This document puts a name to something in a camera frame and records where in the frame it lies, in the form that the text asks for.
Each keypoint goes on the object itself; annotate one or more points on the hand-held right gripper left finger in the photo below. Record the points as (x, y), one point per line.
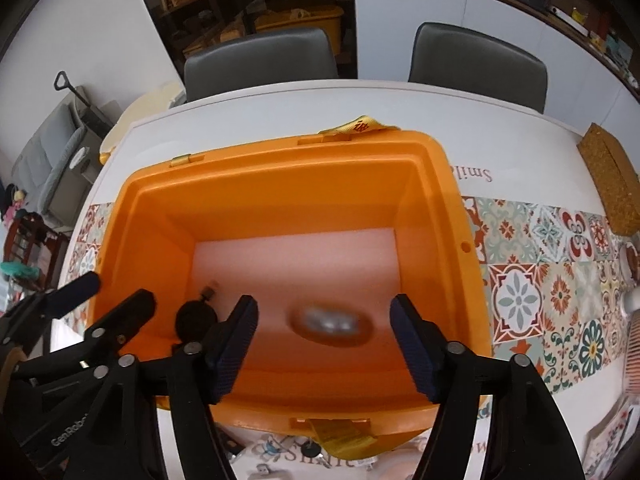
(232, 350)

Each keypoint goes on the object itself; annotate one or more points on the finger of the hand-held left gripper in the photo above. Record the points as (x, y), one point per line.
(130, 315)
(75, 290)

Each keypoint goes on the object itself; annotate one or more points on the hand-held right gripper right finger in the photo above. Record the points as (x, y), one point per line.
(412, 350)

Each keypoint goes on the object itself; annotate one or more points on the silver oval metal object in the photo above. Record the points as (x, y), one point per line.
(330, 324)

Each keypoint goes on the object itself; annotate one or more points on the orange plastic storage box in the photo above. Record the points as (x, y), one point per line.
(150, 210)

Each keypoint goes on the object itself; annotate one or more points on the black round knob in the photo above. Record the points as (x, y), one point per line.
(195, 317)

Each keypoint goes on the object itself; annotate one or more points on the teal plastic item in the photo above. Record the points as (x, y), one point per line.
(20, 270)

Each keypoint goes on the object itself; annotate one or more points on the small wooden rack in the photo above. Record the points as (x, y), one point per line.
(35, 240)

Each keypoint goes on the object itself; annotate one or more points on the tile patterned tablecloth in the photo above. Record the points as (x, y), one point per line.
(525, 260)

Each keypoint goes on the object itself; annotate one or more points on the printed floral placemat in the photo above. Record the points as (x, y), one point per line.
(612, 440)

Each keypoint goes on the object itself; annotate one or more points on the cork textured box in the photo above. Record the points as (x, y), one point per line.
(612, 180)

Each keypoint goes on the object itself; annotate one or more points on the grey padded chair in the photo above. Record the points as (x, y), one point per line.
(475, 60)
(260, 57)

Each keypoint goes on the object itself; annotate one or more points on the dark wooden shelf unit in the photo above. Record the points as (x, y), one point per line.
(200, 0)

